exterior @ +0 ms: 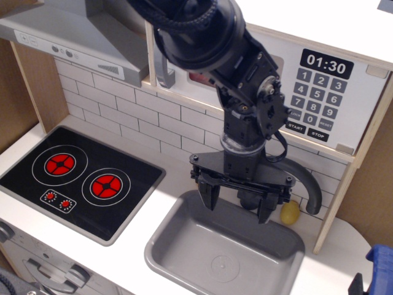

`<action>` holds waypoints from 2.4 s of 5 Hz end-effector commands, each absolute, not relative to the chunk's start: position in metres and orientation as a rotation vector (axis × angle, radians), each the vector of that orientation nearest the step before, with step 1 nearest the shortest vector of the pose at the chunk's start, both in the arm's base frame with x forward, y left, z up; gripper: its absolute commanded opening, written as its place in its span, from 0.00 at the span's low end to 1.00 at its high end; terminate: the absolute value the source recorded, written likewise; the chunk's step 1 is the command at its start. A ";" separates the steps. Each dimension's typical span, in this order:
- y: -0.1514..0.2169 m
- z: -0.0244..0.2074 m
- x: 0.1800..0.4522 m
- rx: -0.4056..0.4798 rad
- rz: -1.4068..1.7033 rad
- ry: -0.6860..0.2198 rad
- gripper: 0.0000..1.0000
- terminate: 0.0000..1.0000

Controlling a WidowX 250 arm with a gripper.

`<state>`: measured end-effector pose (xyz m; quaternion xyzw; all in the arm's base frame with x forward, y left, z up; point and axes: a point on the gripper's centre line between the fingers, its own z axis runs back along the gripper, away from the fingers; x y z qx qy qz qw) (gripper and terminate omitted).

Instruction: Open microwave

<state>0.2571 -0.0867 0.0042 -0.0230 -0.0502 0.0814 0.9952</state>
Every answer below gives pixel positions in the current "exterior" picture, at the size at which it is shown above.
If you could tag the blue plastic object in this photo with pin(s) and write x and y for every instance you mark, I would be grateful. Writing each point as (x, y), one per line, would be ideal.
(381, 257)

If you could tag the black clamp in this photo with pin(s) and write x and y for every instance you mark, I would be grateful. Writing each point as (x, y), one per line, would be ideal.
(356, 287)

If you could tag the white toy microwave door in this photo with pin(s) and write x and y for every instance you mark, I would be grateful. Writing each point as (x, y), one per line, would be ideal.
(331, 95)

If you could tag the black toy stovetop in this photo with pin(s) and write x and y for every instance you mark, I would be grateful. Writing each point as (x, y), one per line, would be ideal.
(84, 184)

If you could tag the dark grey toy faucet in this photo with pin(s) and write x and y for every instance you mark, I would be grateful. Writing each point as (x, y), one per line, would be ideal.
(304, 184)

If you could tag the grey range hood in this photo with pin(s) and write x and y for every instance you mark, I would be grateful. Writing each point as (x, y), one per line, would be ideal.
(81, 32)

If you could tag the yellow toy potato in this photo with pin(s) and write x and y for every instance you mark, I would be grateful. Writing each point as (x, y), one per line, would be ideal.
(290, 213)

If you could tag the grey toy sink basin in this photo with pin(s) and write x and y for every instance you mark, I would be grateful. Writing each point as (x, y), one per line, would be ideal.
(223, 251)

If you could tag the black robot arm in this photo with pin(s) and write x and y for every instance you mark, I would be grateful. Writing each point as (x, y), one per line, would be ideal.
(210, 38)

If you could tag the grey toy oven door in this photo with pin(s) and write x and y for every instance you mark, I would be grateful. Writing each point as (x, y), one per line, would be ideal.
(54, 272)

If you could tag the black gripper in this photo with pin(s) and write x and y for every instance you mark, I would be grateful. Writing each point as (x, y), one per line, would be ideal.
(212, 170)

